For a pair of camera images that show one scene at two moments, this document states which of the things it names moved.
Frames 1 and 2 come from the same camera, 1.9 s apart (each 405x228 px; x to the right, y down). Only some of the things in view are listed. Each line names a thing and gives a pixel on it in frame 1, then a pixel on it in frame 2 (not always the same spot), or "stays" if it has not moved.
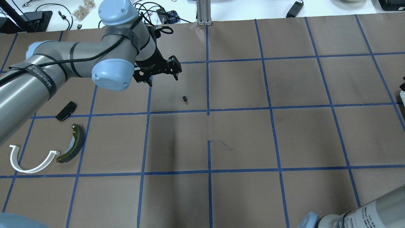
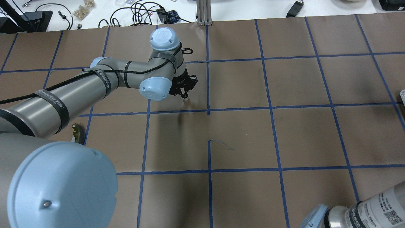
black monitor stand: [33, 21] stays
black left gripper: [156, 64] → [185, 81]
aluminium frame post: [203, 11] stays
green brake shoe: [79, 135] stays
